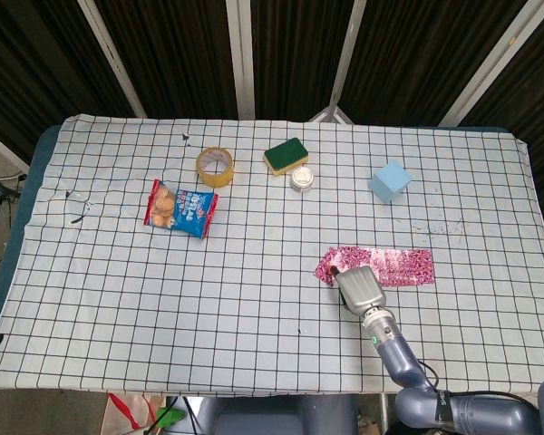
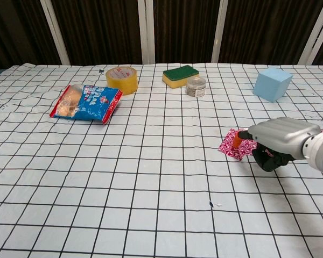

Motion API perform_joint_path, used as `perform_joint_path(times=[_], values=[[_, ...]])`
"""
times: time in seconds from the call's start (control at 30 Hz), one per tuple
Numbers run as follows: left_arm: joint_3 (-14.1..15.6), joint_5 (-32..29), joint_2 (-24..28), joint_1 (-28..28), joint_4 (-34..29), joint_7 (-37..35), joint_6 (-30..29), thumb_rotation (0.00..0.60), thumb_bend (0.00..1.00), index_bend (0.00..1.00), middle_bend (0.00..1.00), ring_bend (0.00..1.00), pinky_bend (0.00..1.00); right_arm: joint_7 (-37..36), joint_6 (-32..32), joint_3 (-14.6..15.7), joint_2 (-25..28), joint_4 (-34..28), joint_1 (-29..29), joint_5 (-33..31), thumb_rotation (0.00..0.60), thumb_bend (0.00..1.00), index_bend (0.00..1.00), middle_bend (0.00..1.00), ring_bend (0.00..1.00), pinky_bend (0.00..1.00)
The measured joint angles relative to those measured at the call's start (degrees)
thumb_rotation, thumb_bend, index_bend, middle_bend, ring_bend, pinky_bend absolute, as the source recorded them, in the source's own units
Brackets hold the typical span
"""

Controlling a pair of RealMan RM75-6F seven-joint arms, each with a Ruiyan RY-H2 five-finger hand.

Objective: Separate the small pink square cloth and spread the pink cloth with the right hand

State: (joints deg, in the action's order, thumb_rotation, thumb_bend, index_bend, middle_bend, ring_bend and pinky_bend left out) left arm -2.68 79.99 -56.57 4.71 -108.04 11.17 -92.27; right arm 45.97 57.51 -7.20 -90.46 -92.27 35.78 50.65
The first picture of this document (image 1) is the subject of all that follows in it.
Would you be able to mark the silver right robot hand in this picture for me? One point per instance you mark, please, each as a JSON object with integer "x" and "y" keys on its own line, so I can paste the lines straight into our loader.
{"x": 362, "y": 290}

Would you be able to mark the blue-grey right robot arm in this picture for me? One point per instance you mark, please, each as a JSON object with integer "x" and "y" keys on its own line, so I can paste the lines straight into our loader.
{"x": 401, "y": 358}

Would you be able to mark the light blue foam cube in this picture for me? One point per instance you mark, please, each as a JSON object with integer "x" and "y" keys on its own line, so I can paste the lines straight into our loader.
{"x": 387, "y": 183}

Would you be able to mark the metal table leg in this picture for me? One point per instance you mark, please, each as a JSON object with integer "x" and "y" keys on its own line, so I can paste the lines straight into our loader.
{"x": 382, "y": 414}

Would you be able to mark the small clear round jar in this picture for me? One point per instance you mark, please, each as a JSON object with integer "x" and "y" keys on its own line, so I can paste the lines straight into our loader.
{"x": 301, "y": 179}

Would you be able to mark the blue-grey robot torso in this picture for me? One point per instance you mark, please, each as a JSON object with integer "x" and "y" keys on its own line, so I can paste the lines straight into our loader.
{"x": 276, "y": 417}

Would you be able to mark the white black checked tablecloth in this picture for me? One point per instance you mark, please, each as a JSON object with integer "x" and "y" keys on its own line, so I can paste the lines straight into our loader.
{"x": 208, "y": 308}

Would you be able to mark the green yellow sponge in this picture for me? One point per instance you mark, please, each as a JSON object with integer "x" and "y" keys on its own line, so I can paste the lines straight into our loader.
{"x": 284, "y": 154}

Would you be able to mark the yellow packing tape roll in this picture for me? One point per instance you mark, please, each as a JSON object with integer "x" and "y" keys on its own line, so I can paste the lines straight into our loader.
{"x": 217, "y": 180}

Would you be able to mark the blue red snack bag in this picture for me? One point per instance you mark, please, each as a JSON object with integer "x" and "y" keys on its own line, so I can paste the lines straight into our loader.
{"x": 188, "y": 210}

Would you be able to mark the green plastic object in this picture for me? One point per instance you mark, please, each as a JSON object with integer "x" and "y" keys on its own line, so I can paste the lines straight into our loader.
{"x": 170, "y": 416}

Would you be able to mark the red white shopping bag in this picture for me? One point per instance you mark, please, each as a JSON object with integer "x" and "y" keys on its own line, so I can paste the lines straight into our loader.
{"x": 127, "y": 410}

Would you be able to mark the dark brown curtain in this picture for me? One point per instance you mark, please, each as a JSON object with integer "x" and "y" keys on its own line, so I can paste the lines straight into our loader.
{"x": 186, "y": 54}

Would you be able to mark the blue padded table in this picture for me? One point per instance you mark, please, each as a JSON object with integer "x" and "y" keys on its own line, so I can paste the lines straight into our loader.
{"x": 25, "y": 204}

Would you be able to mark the white metal frame post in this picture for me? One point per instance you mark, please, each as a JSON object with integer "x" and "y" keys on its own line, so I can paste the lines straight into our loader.
{"x": 344, "y": 68}
{"x": 489, "y": 68}
{"x": 113, "y": 59}
{"x": 241, "y": 59}

